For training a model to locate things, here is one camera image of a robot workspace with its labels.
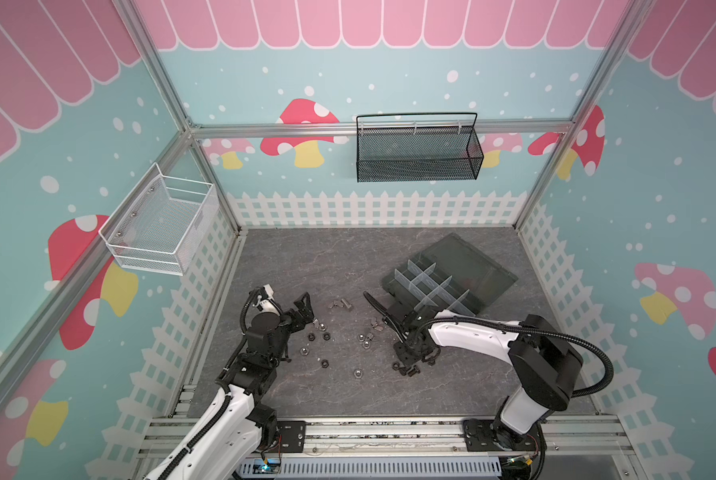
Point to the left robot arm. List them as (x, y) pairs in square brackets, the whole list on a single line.
[(237, 424)]

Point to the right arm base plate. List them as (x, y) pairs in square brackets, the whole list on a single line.
[(480, 435)]

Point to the aluminium mounting rail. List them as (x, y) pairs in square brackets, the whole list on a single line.
[(385, 436)]

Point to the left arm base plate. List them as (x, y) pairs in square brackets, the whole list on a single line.
[(284, 437)]

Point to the white wire mesh basket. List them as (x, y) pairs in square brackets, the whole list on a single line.
[(161, 224)]

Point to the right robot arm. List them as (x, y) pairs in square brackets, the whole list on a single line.
[(552, 367)]

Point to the grey slotted cable duct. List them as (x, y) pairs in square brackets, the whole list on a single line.
[(479, 467)]

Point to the black wire mesh basket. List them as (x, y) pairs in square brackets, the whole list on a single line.
[(409, 147)]

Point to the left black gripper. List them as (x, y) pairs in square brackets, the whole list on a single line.
[(305, 312)]

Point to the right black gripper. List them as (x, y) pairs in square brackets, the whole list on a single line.
[(403, 330)]

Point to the clear compartment organizer box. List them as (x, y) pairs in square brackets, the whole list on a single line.
[(451, 274)]

